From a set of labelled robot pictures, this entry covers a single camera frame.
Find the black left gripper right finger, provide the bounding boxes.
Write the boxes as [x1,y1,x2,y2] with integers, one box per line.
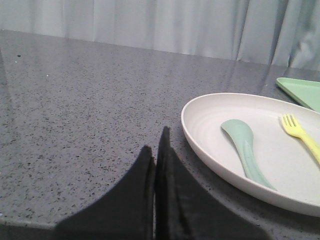
[155,126,270,240]

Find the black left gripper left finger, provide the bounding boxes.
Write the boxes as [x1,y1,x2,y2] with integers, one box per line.
[53,146,155,240]

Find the beige round plate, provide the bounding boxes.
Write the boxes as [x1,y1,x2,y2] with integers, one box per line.
[181,93,320,217]

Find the yellow plastic fork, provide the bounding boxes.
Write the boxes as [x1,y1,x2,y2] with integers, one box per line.
[279,114,320,166]

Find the sage green spoon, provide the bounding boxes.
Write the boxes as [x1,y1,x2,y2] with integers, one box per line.
[221,119,276,190]

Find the light green tray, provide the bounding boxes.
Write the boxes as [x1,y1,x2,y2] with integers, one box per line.
[276,77,320,113]

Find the grey pleated curtain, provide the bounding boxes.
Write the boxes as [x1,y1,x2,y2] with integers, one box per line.
[0,0,320,71]

